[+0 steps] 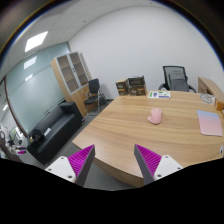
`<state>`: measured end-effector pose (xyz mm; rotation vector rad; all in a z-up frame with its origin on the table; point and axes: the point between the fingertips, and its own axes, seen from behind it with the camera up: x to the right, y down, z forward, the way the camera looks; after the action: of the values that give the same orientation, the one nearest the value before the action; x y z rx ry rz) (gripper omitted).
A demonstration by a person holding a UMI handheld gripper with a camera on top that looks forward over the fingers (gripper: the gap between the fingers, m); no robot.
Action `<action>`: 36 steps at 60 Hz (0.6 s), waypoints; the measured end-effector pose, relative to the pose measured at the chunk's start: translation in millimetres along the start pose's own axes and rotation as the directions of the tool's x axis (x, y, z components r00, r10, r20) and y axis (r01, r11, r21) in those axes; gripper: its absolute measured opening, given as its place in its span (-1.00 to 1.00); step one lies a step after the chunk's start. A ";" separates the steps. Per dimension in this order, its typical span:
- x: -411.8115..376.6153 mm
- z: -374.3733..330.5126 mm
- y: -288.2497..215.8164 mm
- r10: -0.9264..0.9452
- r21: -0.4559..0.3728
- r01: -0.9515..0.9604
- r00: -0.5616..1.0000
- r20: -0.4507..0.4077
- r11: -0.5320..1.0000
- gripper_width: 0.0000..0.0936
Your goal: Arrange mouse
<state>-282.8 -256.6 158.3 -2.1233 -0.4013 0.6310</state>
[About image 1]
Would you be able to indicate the black leather sofa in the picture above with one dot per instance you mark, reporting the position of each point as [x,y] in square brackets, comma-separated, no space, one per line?
[51,134]

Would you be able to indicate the wooden glass-door cabinet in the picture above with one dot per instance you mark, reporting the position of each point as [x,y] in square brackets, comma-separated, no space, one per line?
[72,78]

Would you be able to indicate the left cardboard box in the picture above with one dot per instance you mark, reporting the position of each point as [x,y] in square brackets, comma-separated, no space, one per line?
[122,87]

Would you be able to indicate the right cardboard box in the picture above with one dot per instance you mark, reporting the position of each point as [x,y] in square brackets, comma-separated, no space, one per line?
[136,86]

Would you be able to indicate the white green paper sheet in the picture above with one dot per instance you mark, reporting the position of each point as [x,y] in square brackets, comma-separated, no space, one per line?
[159,94]

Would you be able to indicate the grey mesh office chair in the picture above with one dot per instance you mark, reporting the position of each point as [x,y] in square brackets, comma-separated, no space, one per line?
[175,79]

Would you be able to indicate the large wooden desk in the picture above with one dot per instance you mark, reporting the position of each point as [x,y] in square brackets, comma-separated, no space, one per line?
[124,123]

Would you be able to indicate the black chair by cabinet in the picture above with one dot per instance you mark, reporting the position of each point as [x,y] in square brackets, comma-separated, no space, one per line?
[93,95]

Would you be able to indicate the cardboard box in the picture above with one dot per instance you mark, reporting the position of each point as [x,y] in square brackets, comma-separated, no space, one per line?
[136,86]
[122,87]

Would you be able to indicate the pink blue mouse pad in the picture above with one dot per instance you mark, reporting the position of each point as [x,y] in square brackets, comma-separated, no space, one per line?
[209,123]

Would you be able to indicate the ceiling light panel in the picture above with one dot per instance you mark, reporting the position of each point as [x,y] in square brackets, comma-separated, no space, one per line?
[35,41]

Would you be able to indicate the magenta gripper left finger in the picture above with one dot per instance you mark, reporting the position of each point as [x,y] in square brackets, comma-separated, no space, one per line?
[74,168]

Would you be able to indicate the wooden side cabinet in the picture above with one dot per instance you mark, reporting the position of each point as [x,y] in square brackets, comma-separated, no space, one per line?
[209,91]

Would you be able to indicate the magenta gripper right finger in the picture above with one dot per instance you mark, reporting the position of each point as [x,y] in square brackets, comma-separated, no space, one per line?
[154,166]

